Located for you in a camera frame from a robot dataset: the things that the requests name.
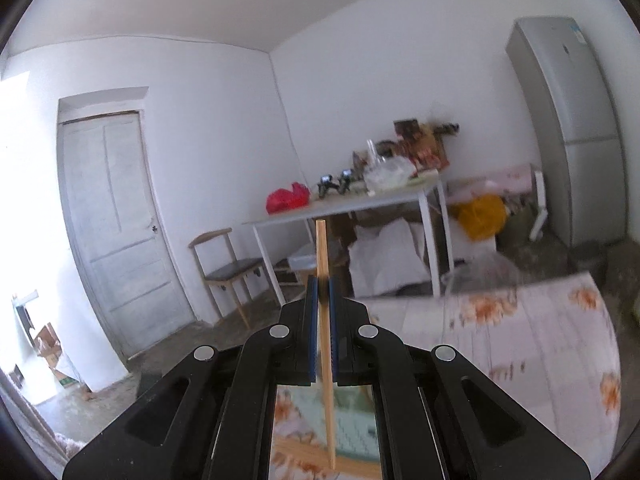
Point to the white side table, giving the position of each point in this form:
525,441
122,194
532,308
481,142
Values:
350,205

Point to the stack of snack packets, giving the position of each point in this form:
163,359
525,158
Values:
422,145

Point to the floral tablecloth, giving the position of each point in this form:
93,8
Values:
525,350

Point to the yellow bag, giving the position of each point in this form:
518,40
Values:
482,217

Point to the wooden chair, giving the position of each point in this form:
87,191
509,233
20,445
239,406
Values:
232,270

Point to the black device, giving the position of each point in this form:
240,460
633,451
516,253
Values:
346,182
326,186

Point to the clear plastic bag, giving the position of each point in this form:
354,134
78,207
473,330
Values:
387,175

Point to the small cardboard box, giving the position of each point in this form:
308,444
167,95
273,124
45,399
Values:
55,355

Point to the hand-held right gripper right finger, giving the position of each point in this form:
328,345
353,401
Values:
334,330

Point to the white panel door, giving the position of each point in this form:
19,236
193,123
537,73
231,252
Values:
115,235

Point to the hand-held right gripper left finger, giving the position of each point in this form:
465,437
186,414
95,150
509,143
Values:
312,330

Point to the red plastic bag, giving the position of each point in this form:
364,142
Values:
285,200

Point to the single wooden chopstick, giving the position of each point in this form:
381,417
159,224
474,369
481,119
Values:
322,250

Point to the white sack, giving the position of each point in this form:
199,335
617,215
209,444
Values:
385,260

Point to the silver refrigerator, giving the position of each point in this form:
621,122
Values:
575,135

